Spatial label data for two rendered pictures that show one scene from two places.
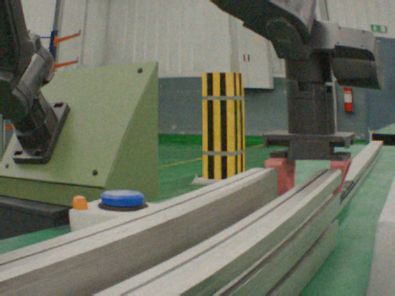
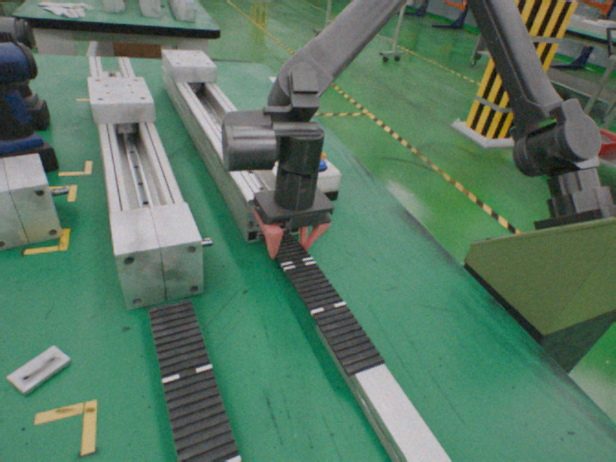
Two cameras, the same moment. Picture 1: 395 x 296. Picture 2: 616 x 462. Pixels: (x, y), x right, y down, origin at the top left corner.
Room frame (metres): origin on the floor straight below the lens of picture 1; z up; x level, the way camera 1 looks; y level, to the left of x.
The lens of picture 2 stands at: (1.04, -0.48, 1.19)
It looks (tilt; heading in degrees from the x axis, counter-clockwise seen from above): 36 degrees down; 128
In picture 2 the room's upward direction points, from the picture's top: 9 degrees clockwise
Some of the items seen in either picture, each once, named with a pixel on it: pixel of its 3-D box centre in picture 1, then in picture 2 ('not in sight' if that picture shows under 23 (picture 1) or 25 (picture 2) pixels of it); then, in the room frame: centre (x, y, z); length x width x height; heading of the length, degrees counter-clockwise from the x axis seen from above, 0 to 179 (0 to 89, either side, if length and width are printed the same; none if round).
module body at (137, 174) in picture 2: not in sight; (125, 127); (0.23, -0.13, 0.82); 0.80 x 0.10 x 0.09; 159
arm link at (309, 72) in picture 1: (312, 61); (296, 148); (0.73, -0.13, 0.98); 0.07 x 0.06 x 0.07; 62
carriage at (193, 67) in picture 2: not in sight; (189, 71); (0.07, 0.13, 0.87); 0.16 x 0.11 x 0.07; 159
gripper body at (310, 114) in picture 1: (311, 115); (295, 188); (0.73, -0.12, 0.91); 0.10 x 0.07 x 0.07; 69
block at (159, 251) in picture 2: not in sight; (167, 252); (0.65, -0.28, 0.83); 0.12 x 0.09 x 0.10; 69
